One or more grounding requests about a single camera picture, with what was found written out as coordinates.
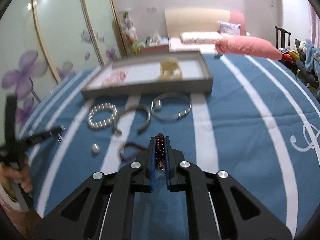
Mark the cream jewelry holder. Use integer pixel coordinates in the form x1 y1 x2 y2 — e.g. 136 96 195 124
158 57 183 81

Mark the pink bead bracelet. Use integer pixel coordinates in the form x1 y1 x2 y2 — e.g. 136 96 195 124
101 69 129 87

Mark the blue white striped bedspread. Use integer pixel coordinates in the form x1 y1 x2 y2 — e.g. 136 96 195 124
20 55 319 236

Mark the cream pink headboard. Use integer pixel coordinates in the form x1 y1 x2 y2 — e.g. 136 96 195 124
164 8 246 38

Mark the grey cuff bangle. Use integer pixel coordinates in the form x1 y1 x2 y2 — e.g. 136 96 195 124
113 104 151 134

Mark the sliding floral wardrobe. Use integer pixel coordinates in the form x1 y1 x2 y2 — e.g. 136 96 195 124
1 0 124 132

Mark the folded coral pink duvet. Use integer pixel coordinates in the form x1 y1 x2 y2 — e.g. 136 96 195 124
215 36 282 61

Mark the dark red bead necklace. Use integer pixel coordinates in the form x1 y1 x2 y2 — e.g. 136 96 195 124
118 133 167 172

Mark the stack of plush toys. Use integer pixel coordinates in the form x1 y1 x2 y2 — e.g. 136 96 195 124
120 10 140 55

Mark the purple patterned small pillow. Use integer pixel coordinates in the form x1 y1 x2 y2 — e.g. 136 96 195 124
218 21 241 36

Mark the pink cream nightstand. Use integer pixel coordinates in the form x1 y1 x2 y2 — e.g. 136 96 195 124
140 44 169 53

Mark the blue clothes pile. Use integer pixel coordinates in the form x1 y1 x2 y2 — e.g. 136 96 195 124
295 39 319 81

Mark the person's left hand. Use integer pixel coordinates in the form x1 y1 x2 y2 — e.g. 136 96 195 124
1 156 33 200

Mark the grey shallow tray box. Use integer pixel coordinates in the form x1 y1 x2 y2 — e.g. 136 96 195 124
81 51 213 99

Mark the white patterned pillow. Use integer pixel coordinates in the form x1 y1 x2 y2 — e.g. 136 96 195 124
180 31 223 44

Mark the thin silver bangle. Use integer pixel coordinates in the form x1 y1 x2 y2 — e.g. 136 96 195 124
150 92 192 121

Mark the dark wooden chair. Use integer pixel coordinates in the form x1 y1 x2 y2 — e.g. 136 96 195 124
275 26 291 49

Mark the loose white pearl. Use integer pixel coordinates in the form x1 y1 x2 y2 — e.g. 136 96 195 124
153 100 162 111
91 144 100 154

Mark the white pearl bracelet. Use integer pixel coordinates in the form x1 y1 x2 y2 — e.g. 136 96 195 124
87 102 118 131

